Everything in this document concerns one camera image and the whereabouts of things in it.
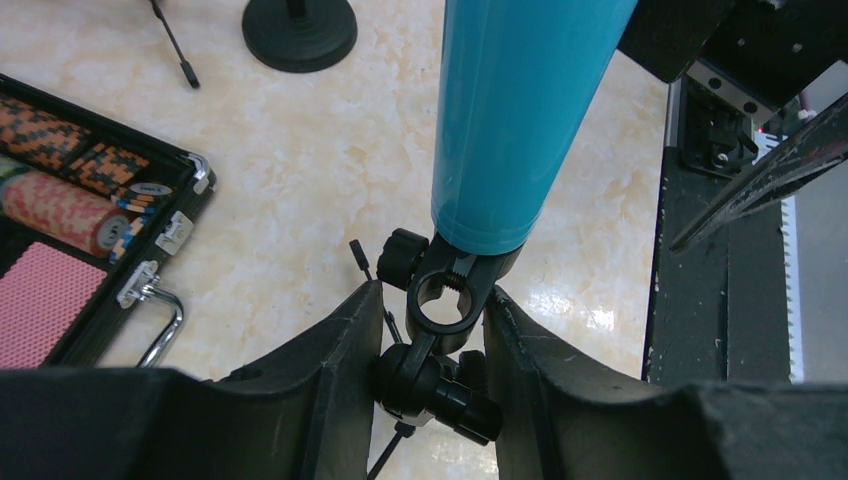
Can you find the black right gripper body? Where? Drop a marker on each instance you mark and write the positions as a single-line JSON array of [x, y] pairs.
[[755, 55]]

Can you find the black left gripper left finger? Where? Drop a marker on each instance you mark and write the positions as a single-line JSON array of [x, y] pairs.
[[302, 411]]

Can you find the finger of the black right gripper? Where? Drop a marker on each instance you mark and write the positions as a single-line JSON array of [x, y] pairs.
[[819, 146]]

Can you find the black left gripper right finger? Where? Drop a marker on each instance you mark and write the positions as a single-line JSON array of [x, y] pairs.
[[568, 416]]

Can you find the small black tripod stand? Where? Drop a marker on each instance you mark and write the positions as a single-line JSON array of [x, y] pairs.
[[431, 376]]

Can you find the teal microphone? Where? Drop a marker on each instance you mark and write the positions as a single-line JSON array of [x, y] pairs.
[[516, 80]]

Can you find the round base clamp stand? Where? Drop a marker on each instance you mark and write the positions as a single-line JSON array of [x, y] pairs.
[[299, 36]]

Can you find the shock mount tripod stand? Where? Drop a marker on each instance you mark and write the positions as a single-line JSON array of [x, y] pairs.
[[185, 65]]

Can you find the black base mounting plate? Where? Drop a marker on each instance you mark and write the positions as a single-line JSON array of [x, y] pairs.
[[718, 309]]

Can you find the black poker chip case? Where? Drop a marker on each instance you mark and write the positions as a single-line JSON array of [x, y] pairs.
[[166, 209]]

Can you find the pink playing card deck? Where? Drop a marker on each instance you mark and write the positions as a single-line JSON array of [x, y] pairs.
[[42, 294]]

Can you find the pink poker chip stack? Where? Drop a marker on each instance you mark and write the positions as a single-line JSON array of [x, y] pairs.
[[67, 213]]

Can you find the orange black chip stack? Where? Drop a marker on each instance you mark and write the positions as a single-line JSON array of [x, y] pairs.
[[71, 152]]

